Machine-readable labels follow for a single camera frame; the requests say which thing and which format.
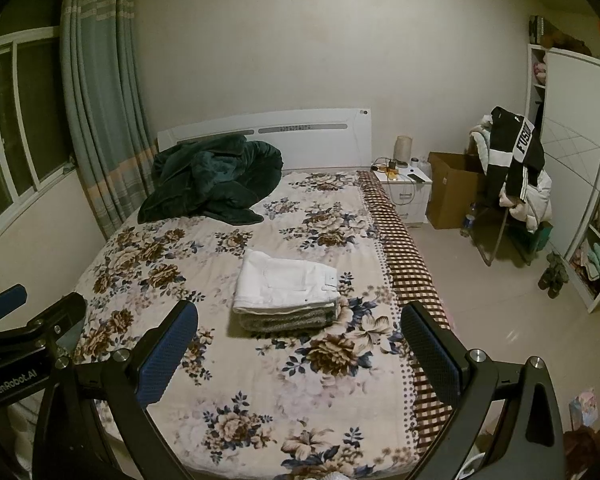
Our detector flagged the grey floor slipper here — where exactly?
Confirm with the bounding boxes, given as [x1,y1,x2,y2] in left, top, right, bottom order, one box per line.
[537,255,558,291]
[550,254,571,297]

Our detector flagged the large cardboard box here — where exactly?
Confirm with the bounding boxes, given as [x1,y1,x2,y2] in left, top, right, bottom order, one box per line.
[425,151,488,231]

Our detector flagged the cream clothing on chair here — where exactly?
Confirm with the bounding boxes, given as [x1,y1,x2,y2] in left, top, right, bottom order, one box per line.
[469,115,496,171]

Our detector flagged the chair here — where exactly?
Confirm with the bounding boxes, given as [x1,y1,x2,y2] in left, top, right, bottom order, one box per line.
[472,200,553,267]

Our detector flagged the folded grey towel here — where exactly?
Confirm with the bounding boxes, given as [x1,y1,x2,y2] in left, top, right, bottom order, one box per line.
[240,302,342,333]

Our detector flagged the white pants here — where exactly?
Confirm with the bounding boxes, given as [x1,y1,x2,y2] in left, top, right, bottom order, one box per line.
[232,249,339,315]

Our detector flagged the green striped curtain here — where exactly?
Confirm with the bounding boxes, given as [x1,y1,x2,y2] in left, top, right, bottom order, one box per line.
[60,0,158,241]

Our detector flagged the mint green folded clothing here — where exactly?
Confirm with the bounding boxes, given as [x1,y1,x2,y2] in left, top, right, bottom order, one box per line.
[580,242,600,281]

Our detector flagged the white wardrobe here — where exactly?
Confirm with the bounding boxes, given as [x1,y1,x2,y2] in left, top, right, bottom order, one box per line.
[525,42,600,313]

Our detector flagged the white puffy jacket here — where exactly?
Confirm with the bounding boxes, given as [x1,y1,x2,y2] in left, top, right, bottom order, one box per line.
[500,170,552,233]

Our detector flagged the window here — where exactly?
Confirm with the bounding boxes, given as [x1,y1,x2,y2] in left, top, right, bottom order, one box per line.
[0,0,77,236]

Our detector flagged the white bed frame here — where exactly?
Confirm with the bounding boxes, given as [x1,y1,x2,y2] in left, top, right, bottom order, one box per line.
[157,106,372,172]

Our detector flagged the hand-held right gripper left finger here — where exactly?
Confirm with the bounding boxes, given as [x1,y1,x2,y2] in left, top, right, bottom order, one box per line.
[32,300,199,480]

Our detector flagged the plastic water bottle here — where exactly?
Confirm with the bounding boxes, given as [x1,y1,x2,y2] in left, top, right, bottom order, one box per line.
[460,203,478,237]

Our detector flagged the black and white jacket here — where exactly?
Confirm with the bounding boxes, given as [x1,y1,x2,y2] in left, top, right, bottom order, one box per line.
[485,106,546,201]

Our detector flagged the beige table lamp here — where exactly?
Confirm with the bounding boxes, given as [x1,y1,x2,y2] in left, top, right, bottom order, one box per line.
[394,136,414,168]

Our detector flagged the brown checkered bed sheet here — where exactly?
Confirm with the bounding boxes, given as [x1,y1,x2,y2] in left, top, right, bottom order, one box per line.
[356,170,456,456]

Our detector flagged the white nightstand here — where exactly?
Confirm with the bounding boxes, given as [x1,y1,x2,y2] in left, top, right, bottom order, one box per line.
[371,167,433,225]

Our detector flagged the dark green blanket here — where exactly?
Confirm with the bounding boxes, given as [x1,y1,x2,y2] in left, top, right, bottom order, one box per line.
[137,135,284,226]

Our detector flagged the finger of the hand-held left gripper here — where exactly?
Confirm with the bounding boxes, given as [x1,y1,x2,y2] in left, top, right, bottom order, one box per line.
[0,284,28,333]
[0,292,87,356]

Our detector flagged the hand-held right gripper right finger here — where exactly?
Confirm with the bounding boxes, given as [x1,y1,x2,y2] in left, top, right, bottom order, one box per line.
[401,301,566,480]

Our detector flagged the floral bed sheet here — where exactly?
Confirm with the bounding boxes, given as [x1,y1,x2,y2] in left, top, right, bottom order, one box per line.
[72,170,423,480]

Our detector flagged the green storage box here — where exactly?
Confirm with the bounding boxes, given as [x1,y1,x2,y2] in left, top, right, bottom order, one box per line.
[522,222,554,256]

